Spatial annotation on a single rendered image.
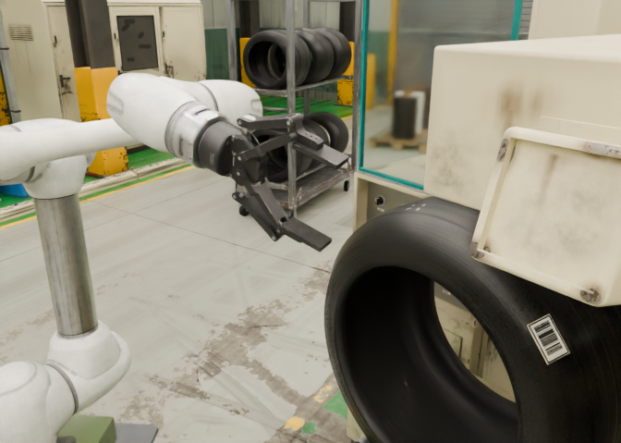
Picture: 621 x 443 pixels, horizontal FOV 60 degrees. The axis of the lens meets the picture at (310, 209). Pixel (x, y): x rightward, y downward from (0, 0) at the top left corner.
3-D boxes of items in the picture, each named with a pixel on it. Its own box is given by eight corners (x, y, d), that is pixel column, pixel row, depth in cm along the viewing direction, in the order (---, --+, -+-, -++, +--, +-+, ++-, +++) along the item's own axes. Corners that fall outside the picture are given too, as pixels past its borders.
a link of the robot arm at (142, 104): (168, 95, 76) (228, 94, 87) (97, 59, 82) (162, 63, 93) (154, 166, 80) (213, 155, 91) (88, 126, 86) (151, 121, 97)
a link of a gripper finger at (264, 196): (239, 167, 76) (234, 171, 77) (280, 235, 77) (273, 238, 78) (257, 158, 79) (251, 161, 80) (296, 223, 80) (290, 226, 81)
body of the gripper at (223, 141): (196, 177, 80) (243, 203, 76) (197, 126, 75) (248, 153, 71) (230, 159, 85) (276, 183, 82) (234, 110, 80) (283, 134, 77)
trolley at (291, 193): (306, 179, 607) (305, -5, 539) (357, 188, 577) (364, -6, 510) (233, 217, 498) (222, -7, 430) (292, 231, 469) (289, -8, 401)
